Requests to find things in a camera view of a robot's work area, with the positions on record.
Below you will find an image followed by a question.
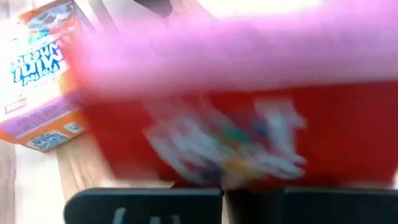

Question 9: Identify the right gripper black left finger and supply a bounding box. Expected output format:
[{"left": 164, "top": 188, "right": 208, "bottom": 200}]
[{"left": 63, "top": 187, "right": 223, "bottom": 224}]

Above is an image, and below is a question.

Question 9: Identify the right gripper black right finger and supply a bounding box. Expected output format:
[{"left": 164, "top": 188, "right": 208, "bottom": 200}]
[{"left": 224, "top": 185, "right": 398, "bottom": 224}]

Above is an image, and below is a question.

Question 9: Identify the red Froot Loops cereal box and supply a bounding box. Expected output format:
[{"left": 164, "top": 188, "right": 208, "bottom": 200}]
[{"left": 73, "top": 4, "right": 398, "bottom": 189}]

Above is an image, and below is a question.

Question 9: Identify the orange Mini-Wheats cereal box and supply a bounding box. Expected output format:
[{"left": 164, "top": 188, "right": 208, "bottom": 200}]
[{"left": 0, "top": 0, "right": 94, "bottom": 153}]

